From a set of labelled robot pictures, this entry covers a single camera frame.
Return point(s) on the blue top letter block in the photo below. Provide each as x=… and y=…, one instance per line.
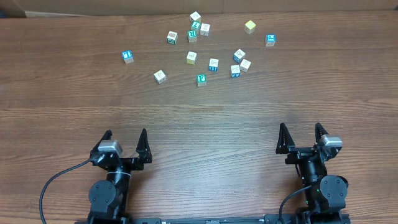
x=127, y=56

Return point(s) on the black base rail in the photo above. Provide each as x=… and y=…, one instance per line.
x=266, y=219

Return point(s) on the blue side wooden block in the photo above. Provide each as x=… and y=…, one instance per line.
x=213, y=65

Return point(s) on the blue P letter block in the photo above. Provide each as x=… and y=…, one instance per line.
x=270, y=40

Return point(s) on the green side B block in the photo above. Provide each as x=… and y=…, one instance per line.
x=172, y=37

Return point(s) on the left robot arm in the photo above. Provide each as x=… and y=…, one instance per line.
x=109, y=197

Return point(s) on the plain wooden picture block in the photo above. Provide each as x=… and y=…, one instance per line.
x=160, y=76

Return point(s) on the blue side tilted block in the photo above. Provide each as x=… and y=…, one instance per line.
x=239, y=55

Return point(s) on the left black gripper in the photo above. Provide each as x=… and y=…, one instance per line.
x=126, y=160

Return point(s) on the green F letter block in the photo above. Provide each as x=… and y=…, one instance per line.
x=201, y=79

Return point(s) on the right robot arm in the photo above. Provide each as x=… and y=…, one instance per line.
x=325, y=194

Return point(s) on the yellow side wooden block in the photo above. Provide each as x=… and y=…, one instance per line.
x=191, y=57

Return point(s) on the blue bottom wooden block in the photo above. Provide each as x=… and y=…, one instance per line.
x=235, y=71

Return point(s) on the plain tilted wooden block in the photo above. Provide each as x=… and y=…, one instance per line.
x=244, y=65

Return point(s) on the green L letter block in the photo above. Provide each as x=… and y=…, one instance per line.
x=195, y=26

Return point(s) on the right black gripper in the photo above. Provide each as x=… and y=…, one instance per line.
x=303, y=152

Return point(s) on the wooden X block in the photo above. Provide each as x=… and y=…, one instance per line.
x=205, y=29

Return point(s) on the cardboard strip at back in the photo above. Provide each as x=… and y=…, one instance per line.
x=22, y=8

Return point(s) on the top plain wooden block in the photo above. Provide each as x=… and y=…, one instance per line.
x=195, y=16

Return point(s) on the yellow top block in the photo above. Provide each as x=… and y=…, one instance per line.
x=249, y=27

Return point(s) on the green R letter block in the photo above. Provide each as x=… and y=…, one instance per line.
x=192, y=36

